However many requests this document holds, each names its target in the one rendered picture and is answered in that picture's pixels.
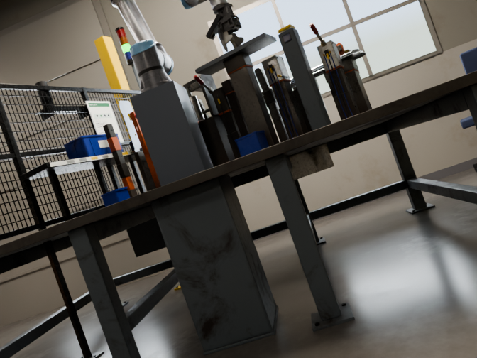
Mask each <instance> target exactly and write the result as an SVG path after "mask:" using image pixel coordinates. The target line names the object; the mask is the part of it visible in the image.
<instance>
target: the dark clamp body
mask: <svg viewBox="0 0 477 358"><path fill-rule="evenodd" d="M212 96H213V99H214V102H215V105H216V108H217V110H218V113H219V116H221V118H222V120H223V123H224V126H225V128H226V132H227V134H228V135H227V137H228V140H229V143H230V145H231V149H232V151H233V154H234V157H235V159H237V158H240V157H241V154H240V152H239V149H238V146H237V144H236V142H235V141H234V140H236V139H238V138H241V135H240V132H239V128H238V126H237V124H236V120H235V118H234V115H233V112H232V110H231V107H230V104H229V101H228V98H227V96H226V95H225V94H224V90H223V87H220V88H218V89H216V90H214V93H213V94H212Z"/></svg>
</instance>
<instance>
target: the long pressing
mask: <svg viewBox="0 0 477 358"><path fill-rule="evenodd" d="M365 54H366V53H365V52H363V51H362V50H359V49H355V50H352V51H349V52H347V53H345V54H343V55H340V57H341V60H343V59H345V58H348V57H352V58H354V59H355V60H357V59H359V58H361V57H363V56H364V55H365ZM322 70H324V66H323V64H321V65H319V66H317V67H315V68H312V73H313V75H314V77H319V76H320V75H323V74H324V73H323V72H322ZM317 71H318V72H317ZM290 80H291V81H290V85H291V88H293V87H296V84H295V83H294V79H293V78H291V79H290Z"/></svg>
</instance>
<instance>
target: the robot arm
mask: <svg viewBox="0 0 477 358"><path fill-rule="evenodd" d="M180 1H181V3H182V5H183V6H184V8H185V9H190V8H194V7H195V6H197V5H199V4H201V3H203V2H205V1H208V0H180ZM110 2H111V3H112V5H113V7H115V8H118V9H119V11H120V13H121V15H122V17H123V18H124V20H125V22H126V25H127V26H128V28H129V30H130V32H131V34H132V35H133V37H134V39H135V41H136V42H137V43H136V44H134V45H132V46H131V47H130V53H131V57H132V59H133V63H134V65H135V67H136V71H137V73H138V76H139V79H140V88H141V93H142V92H145V91H147V90H150V89H153V88H154V87H157V86H160V85H163V84H165V83H167V82H170V81H172V80H171V79H170V78H169V76H168V75H169V74H170V73H171V72H172V70H173V67H174V63H173V60H172V58H171V57H170V56H169V55H168V54H167V53H166V52H165V49H164V47H163V46H162V44H161V43H158V42H157V41H156V40H155V38H154V36H153V34H152V33H151V31H150V29H149V27H148V24H147V23H146V21H145V19H144V17H143V16H142V14H141V12H140V10H139V8H138V7H137V5H136V2H135V1H134V0H110ZM209 2H210V4H211V7H212V10H213V11H214V14H215V15H216V18H215V19H214V21H213V23H212V25H211V26H210V28H209V30H208V32H207V34H206V37H207V38H208V39H212V40H214V39H215V37H216V35H217V34H218V35H219V39H220V41H221V44H222V45H223V48H224V50H225V51H226V52H228V48H227V45H226V44H227V43H228V42H229V41H230V42H231V43H232V45H233V47H234V48H236V47H238V46H240V44H242V42H244V39H243V37H238V36H237V35H236V34H235V33H234V32H237V31H238V30H239V29H240V28H242V26H241V23H240V21H239V18H238V16H236V15H234V13H233V10H232V7H233V6H232V4H230V3H228V2H227V0H209Z"/></svg>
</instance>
